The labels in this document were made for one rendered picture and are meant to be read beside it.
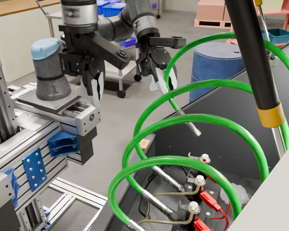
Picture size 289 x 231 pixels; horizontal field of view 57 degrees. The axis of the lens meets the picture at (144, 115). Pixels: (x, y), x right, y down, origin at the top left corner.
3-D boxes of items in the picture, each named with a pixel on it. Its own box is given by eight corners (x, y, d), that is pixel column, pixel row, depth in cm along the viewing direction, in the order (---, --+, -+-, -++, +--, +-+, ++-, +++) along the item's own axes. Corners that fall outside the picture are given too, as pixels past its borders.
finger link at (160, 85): (158, 104, 80) (152, 76, 82) (170, 97, 75) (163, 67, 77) (149, 104, 78) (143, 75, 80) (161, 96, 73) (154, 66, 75)
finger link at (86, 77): (92, 89, 69) (89, 57, 64) (99, 90, 68) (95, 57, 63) (83, 97, 65) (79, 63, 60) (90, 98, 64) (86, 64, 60)
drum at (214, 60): (241, 115, 302) (257, 46, 261) (223, 136, 267) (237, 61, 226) (200, 101, 329) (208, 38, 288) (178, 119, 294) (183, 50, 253)
